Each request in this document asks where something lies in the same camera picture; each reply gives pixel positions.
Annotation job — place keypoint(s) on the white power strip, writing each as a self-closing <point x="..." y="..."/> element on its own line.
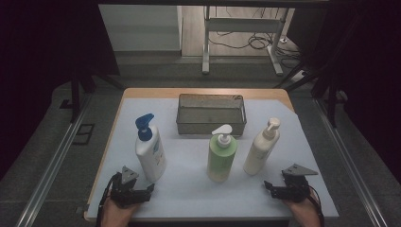
<point x="283" y="40"/>

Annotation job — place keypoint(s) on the cream bottle with cream pump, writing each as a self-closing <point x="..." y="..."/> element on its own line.
<point x="260" y="151"/>

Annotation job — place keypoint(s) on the white cabinet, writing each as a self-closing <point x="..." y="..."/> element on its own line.
<point x="142" y="28"/>

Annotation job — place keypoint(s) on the green bottle with white pump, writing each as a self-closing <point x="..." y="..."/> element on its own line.
<point x="221" y="157"/>

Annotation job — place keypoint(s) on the person's left hand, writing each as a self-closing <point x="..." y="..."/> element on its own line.
<point x="118" y="216"/>

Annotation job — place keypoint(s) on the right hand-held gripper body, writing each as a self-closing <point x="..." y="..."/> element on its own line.
<point x="293" y="187"/>

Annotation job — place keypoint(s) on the white bottle with blue pump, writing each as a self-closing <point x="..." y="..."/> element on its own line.
<point x="151" y="151"/>

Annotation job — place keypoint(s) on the black floor bracket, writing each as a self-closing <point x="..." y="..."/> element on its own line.
<point x="83" y="134"/>

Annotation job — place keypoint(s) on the person's right hand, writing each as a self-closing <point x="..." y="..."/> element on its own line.
<point x="304" y="213"/>

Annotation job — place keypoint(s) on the black metal stand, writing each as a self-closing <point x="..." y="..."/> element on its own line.
<point x="331" y="94"/>
<point x="75" y="94"/>

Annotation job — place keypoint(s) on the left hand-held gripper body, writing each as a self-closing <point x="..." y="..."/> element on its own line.
<point x="124" y="192"/>

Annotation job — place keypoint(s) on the grey metal mesh basket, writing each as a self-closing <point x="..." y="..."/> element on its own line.
<point x="210" y="119"/>

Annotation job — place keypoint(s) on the white metal desk frame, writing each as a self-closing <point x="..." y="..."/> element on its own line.
<point x="242" y="24"/>

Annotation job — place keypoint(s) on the aluminium floor rail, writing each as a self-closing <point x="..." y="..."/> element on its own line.
<point x="53" y="164"/>
<point x="350" y="164"/>

